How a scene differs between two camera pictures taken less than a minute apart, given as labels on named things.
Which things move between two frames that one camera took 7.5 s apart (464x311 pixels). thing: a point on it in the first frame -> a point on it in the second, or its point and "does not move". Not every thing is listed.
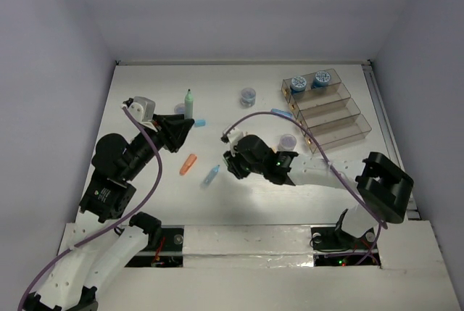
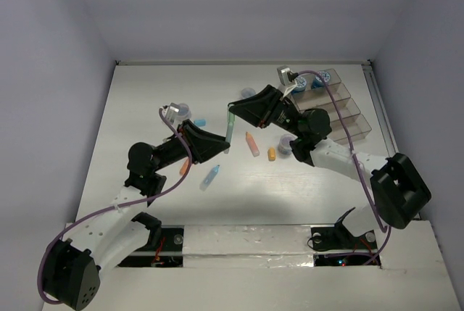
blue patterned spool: x=322 y=79 does not move
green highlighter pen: x=188 y=105 -> x=230 y=127
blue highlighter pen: x=209 y=177 does not move
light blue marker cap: x=200 y=122 does not move
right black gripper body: x=241 y=165 -> x=283 y=116
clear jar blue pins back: x=248 y=96 does not move
